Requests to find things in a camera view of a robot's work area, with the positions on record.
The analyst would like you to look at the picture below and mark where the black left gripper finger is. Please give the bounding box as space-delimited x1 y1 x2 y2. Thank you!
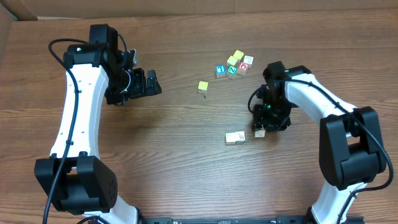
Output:
107 93 126 105
146 70 162 96

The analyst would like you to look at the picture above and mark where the red I letter block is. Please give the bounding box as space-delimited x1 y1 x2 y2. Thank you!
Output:
254 129 266 138

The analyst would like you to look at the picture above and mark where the yellow S letter block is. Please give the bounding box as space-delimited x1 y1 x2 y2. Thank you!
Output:
235 131 246 144

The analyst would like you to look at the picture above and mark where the yellow G letter block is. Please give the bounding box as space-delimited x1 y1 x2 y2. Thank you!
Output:
225 133 237 145

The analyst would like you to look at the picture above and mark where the yellow K letter block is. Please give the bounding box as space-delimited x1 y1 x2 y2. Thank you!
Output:
198 81 209 93

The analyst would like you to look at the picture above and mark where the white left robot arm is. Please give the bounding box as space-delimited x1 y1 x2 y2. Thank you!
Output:
34 24 162 223

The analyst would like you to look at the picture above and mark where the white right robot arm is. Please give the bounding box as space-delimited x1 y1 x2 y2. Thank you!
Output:
248 61 394 223

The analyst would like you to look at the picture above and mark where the red picture block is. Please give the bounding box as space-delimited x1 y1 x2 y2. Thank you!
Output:
237 62 249 75

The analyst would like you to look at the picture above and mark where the white picture block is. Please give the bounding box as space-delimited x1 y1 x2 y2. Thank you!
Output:
243 55 254 68

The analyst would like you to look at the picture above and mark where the green Z letter block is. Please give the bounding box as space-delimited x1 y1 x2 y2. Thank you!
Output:
226 66 238 79

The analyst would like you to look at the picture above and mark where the blue letter block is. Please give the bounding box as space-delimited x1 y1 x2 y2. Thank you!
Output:
215 65 226 78

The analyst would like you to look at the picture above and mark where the yellow block near cluster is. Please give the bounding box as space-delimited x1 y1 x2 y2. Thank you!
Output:
226 55 239 67

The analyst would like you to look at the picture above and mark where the yellow block cluster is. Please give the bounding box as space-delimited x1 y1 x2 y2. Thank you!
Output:
226 55 239 67
233 50 244 61

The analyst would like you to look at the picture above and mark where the yellow block far cluster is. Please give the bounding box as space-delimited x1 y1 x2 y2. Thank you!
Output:
233 50 244 61

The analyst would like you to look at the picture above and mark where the cardboard box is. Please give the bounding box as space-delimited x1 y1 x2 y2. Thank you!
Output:
1 0 397 21

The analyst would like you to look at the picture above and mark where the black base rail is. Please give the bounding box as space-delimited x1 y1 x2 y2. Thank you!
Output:
145 216 316 224

